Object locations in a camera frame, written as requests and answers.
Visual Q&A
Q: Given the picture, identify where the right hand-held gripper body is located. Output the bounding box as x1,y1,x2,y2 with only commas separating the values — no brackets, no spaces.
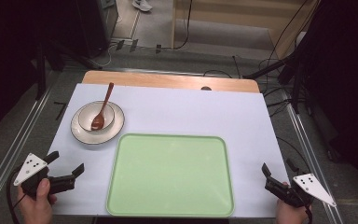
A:
264,173,337,209

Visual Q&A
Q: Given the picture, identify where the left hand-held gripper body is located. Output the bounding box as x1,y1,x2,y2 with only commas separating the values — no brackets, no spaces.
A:
13,152,76,200

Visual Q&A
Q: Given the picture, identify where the person's right hand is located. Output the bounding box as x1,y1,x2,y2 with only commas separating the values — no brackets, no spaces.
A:
275,181,312,224

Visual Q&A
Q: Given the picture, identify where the person's left hand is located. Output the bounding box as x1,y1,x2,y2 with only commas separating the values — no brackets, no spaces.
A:
17,177,58,224

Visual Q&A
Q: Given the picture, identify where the white dark-rimmed plate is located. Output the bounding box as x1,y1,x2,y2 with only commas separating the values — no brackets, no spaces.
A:
70,100,126,146

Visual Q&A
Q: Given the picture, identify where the brown wooden spoon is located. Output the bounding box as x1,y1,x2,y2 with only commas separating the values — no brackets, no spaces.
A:
90,81,116,132

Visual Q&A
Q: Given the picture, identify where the white ceramic bowl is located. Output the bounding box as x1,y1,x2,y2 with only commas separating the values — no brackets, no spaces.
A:
77,101,117,133

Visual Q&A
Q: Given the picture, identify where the black tripod stand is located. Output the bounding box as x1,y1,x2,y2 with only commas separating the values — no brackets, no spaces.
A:
34,38,104,101
241,50,313,116

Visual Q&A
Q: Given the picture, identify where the light green tray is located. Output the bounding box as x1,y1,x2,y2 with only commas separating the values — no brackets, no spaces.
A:
105,133,236,218

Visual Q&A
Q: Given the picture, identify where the black curtain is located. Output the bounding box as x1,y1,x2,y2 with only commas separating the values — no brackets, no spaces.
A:
0,0,79,144
302,0,358,202

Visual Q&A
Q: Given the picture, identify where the white table sheet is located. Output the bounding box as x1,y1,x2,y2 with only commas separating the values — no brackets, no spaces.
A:
48,82,291,219

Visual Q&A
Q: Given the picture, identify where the dark equipment case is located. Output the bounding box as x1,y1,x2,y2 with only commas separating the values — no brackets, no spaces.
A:
74,0,119,59

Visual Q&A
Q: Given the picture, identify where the light wooden furniture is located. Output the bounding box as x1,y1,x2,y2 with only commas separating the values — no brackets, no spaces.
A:
171,0,320,60

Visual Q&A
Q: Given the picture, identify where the metal floor rail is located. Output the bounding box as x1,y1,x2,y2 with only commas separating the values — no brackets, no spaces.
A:
280,90,345,224
0,69,62,204

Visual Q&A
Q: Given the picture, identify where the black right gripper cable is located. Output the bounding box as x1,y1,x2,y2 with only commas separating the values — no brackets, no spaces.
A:
304,204,313,224

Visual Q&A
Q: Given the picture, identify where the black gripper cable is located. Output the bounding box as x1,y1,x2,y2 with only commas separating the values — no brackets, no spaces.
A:
6,169,23,224
304,204,313,224

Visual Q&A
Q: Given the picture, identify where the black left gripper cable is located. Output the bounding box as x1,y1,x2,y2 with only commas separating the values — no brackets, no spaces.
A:
6,169,23,224

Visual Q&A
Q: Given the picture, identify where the black floor cable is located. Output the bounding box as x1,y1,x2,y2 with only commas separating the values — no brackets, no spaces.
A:
202,69,233,79

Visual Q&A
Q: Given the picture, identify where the white floor cable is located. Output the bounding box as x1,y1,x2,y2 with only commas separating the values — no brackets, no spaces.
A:
97,41,119,68

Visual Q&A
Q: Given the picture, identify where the long black cable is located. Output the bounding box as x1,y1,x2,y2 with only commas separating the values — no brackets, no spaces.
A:
257,0,311,71

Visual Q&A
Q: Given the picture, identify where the black hanging cable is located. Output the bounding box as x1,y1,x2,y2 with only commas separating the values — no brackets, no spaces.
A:
159,0,195,51

